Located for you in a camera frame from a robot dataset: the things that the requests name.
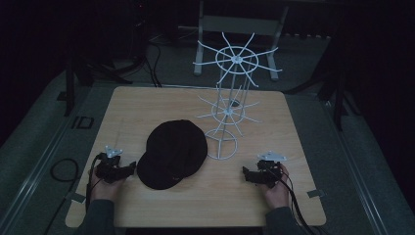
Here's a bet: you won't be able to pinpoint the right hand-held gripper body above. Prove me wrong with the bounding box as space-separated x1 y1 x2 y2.
253 150 288 189

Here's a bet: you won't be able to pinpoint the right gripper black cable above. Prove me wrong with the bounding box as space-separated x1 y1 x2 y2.
273 165 319 235

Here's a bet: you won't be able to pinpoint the grey tape strip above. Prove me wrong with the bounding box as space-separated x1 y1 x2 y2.
306 188 327 199
69 191 87 204

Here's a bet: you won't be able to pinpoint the person's left hand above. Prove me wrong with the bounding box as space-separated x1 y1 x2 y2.
89 166 127 203

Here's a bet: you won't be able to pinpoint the white wire hat rack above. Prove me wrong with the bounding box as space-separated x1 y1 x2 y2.
192 31 284 162

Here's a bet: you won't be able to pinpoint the black rectangular floor frame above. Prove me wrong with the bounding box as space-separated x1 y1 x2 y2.
70 116 95 130

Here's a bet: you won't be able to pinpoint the person's right hand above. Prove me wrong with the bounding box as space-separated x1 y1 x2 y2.
261 163 292 210

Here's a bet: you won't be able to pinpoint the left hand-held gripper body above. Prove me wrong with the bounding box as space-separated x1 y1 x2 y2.
94 145 131 184

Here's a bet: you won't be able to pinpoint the black baseball cap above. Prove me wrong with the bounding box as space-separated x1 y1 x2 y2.
135 118 209 191

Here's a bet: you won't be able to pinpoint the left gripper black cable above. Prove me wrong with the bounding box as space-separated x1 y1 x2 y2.
84 154 103 212

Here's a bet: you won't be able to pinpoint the black tripod stand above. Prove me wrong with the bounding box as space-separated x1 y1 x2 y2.
283 62 363 132
56 53 135 118

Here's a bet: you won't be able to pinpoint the black background cables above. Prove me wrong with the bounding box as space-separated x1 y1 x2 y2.
130 19 163 88

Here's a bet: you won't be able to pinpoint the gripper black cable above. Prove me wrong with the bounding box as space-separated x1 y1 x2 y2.
84 154 103 212
273 165 319 235

